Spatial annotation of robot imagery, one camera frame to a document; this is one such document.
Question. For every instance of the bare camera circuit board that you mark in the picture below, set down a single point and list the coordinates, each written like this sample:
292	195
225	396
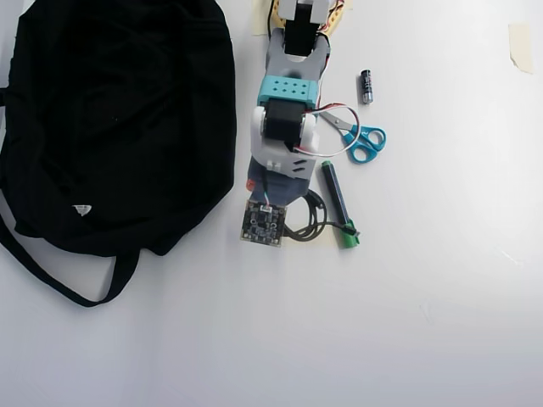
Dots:
263	222

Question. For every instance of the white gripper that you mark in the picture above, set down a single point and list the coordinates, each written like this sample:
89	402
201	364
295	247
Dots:
283	192

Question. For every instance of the black silver battery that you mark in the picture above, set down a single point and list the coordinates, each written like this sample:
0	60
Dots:
367	87

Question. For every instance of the grey teal robot arm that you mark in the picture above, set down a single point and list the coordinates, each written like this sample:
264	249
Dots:
288	87

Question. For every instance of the black fabric bag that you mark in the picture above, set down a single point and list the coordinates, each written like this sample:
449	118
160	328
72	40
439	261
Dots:
119	127

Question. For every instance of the beige masking tape strip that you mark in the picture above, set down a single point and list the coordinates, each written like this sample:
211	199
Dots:
522	46
259	21
330	242

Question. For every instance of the green black marker pen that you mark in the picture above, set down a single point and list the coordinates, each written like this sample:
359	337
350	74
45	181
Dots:
337	199

